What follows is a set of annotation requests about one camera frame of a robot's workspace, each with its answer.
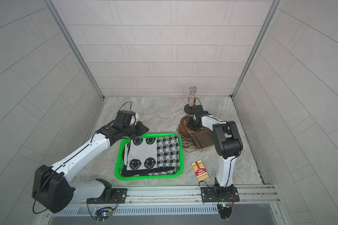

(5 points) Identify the brown plaid fringed scarf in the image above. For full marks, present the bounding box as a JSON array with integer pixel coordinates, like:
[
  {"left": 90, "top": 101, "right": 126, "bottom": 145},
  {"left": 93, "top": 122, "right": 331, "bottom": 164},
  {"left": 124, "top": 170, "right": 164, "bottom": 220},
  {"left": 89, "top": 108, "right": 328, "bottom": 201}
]
[{"left": 177, "top": 115, "right": 214, "bottom": 152}]

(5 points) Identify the red playing card box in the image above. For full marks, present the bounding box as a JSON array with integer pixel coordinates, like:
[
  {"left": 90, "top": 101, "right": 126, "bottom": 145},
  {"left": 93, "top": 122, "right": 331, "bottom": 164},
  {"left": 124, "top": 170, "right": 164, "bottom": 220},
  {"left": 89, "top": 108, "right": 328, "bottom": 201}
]
[{"left": 192, "top": 160, "right": 209, "bottom": 181}]

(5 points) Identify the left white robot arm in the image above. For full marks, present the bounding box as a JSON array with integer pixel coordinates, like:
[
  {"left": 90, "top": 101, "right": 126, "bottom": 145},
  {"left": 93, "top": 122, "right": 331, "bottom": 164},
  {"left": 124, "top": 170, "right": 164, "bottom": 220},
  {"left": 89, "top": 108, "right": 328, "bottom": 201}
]
[{"left": 32, "top": 122, "right": 149, "bottom": 213}]

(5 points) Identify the left green circuit board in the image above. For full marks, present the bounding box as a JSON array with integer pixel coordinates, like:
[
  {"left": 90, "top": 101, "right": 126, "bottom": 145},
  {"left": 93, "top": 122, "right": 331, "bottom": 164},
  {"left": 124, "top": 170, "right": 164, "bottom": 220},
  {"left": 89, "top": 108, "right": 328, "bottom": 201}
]
[{"left": 94, "top": 207, "right": 113, "bottom": 223}]

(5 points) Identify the black white smiley scarf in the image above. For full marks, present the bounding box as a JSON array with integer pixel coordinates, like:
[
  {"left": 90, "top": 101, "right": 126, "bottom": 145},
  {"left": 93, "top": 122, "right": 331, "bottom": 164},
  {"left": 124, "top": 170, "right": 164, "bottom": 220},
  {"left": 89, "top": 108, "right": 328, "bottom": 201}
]
[{"left": 120, "top": 135, "right": 181, "bottom": 177}]

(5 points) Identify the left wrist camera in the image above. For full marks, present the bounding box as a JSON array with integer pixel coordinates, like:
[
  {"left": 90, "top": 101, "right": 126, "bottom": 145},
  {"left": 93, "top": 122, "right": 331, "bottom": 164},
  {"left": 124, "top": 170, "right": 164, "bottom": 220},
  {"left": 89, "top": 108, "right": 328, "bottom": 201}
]
[{"left": 115, "top": 110, "right": 137, "bottom": 126}]

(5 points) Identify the green plastic basket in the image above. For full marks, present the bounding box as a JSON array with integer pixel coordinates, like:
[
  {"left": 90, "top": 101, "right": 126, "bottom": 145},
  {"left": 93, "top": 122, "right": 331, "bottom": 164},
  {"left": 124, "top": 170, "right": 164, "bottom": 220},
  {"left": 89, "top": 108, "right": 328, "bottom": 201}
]
[{"left": 115, "top": 133, "right": 184, "bottom": 181}]

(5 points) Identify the aluminium rail base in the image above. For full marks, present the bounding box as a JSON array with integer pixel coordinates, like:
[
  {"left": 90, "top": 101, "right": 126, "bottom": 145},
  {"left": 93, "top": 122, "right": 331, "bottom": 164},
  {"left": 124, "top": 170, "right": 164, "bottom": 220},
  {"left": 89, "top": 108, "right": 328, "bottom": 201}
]
[{"left": 43, "top": 184, "right": 283, "bottom": 219}]

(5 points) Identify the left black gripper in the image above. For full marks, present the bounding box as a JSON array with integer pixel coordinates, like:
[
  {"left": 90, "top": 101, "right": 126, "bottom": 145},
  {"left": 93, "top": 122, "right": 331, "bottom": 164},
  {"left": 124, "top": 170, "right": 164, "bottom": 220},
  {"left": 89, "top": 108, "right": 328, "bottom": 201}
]
[{"left": 121, "top": 121, "right": 151, "bottom": 139}]

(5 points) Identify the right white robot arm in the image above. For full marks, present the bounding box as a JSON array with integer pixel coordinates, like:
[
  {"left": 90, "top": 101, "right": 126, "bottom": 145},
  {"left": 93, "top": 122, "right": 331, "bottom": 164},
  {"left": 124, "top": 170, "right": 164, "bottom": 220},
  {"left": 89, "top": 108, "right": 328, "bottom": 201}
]
[{"left": 184, "top": 105, "right": 243, "bottom": 203}]

